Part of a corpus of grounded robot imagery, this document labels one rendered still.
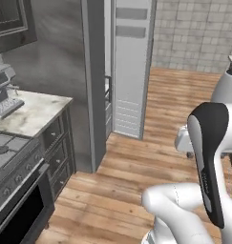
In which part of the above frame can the silver coffee machine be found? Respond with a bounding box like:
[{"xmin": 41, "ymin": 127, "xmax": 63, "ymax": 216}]
[{"xmin": 0, "ymin": 62, "xmax": 26, "ymax": 120}]

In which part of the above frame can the white fridge door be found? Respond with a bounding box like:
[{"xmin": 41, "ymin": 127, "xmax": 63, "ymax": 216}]
[{"xmin": 111, "ymin": 0, "xmax": 158, "ymax": 141}]

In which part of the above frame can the grey oven door handle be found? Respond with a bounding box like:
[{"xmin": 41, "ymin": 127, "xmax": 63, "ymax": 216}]
[{"xmin": 0, "ymin": 157, "xmax": 51, "ymax": 227}]

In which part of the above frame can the dark wall cupboard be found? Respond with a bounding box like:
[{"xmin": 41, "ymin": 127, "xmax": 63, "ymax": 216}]
[{"xmin": 0, "ymin": 0, "xmax": 38, "ymax": 57}]

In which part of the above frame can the dark fridge wire shelf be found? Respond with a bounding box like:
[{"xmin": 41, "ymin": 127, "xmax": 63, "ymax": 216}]
[{"xmin": 104, "ymin": 74, "xmax": 113, "ymax": 138}]

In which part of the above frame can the dark drawer front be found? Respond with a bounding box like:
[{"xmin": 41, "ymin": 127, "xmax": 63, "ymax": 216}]
[
  {"xmin": 50, "ymin": 160, "xmax": 73, "ymax": 199},
  {"xmin": 41, "ymin": 116, "xmax": 65, "ymax": 150},
  {"xmin": 45, "ymin": 138, "xmax": 70, "ymax": 179}
]

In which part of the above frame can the grey gas hob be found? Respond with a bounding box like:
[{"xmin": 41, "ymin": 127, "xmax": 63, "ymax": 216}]
[{"xmin": 0, "ymin": 129, "xmax": 46, "ymax": 208}]

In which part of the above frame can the black oven door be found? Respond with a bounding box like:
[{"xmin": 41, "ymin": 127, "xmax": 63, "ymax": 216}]
[{"xmin": 0, "ymin": 162, "xmax": 56, "ymax": 244}]

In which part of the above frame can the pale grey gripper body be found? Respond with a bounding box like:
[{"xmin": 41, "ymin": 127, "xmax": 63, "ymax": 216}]
[{"xmin": 174, "ymin": 124, "xmax": 194, "ymax": 153}]

